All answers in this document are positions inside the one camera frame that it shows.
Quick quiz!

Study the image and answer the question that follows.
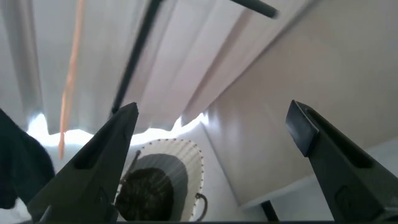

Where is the white laundry basket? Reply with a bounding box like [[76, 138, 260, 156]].
[[114, 138, 208, 222]]

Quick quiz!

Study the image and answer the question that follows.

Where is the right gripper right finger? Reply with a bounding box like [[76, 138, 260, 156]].
[[285, 99, 398, 222]]

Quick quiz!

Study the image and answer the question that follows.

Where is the pink clothes hanger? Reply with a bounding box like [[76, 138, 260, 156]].
[[57, 0, 86, 160]]

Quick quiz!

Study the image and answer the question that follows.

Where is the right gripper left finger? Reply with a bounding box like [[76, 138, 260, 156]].
[[26, 101, 140, 222]]

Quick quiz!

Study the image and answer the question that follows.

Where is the black clothes rack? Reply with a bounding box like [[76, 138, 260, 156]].
[[108, 0, 280, 222]]

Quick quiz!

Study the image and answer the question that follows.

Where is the white curtain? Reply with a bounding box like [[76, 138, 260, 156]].
[[0, 0, 312, 135]]

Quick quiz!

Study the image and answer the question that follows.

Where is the black t-shirt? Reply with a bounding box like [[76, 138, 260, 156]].
[[0, 107, 56, 210]]

